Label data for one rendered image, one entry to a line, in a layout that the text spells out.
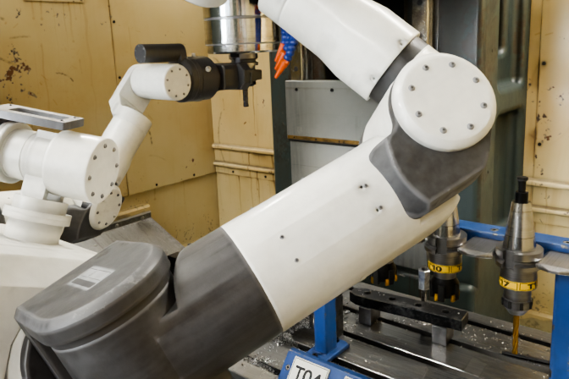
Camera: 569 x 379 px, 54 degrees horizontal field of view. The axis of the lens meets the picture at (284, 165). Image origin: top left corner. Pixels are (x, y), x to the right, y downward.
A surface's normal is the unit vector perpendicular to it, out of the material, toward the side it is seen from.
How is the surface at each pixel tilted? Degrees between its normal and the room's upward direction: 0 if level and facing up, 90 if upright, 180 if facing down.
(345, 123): 90
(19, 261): 46
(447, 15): 90
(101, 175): 101
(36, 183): 70
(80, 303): 24
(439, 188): 60
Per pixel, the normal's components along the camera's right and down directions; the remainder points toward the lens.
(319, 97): -0.63, 0.19
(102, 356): 0.04, 0.25
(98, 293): -0.43, -0.87
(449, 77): 0.09, -0.31
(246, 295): 0.22, -0.11
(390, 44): -0.07, -0.14
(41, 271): 0.66, -0.66
